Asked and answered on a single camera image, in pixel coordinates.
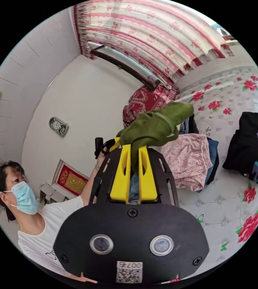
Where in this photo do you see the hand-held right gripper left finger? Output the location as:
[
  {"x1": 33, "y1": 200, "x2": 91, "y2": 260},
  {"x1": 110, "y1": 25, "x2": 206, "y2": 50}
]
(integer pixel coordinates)
[{"x1": 110, "y1": 145, "x2": 132, "y2": 202}]

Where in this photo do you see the green vest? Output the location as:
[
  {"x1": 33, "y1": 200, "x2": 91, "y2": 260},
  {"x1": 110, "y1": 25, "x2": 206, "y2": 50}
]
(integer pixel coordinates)
[{"x1": 116, "y1": 101, "x2": 194, "y2": 175}]

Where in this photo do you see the person's body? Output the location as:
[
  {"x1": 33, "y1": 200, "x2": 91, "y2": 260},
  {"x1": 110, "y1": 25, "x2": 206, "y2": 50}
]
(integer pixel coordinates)
[{"x1": 0, "y1": 160, "x2": 98, "y2": 284}]

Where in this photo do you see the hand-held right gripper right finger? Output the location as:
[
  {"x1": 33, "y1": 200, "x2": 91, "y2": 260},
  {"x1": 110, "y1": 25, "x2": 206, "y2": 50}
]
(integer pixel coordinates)
[{"x1": 138, "y1": 146, "x2": 158, "y2": 202}]

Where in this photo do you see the black shirt with a print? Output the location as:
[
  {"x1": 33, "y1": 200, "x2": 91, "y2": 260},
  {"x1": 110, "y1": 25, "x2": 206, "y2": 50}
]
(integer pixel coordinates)
[{"x1": 222, "y1": 112, "x2": 258, "y2": 187}]

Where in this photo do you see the red patterned rolled blanket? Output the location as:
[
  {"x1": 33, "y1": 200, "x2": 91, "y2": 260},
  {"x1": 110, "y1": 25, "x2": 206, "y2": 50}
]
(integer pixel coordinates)
[{"x1": 122, "y1": 85, "x2": 179, "y2": 129}]

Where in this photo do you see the bed with floral quilt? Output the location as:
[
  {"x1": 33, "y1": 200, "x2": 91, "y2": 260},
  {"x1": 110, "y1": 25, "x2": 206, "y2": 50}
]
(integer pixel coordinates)
[{"x1": 160, "y1": 65, "x2": 258, "y2": 284}]

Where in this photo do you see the person's left hand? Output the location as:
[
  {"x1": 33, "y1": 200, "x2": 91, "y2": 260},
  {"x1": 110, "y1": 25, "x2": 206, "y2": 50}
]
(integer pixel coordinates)
[{"x1": 94, "y1": 146, "x2": 109, "y2": 170}]

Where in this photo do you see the red and gold framed picture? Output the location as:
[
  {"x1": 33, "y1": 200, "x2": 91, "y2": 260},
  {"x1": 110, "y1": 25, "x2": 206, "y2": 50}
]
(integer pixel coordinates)
[{"x1": 52, "y1": 159, "x2": 90, "y2": 200}]

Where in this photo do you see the pile of clothes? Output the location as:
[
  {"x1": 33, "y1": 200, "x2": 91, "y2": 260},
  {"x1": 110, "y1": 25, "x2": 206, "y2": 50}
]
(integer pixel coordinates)
[{"x1": 160, "y1": 114, "x2": 220, "y2": 193}]

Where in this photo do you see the silver wall clock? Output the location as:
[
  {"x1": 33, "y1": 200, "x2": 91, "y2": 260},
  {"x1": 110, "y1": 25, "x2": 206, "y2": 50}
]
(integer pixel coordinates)
[{"x1": 49, "y1": 116, "x2": 69, "y2": 138}]

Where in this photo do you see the person's left forearm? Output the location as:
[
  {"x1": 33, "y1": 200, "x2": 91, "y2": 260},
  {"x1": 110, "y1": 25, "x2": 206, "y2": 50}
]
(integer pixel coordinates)
[{"x1": 80, "y1": 166, "x2": 101, "y2": 206}]

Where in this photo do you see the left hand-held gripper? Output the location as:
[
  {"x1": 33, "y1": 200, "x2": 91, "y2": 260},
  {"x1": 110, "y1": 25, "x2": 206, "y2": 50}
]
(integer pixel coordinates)
[{"x1": 99, "y1": 137, "x2": 121, "y2": 158}]

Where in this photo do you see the pink floral curtain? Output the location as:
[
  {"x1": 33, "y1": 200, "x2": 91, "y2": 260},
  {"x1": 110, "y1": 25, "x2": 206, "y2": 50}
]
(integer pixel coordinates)
[{"x1": 74, "y1": 0, "x2": 236, "y2": 90}]

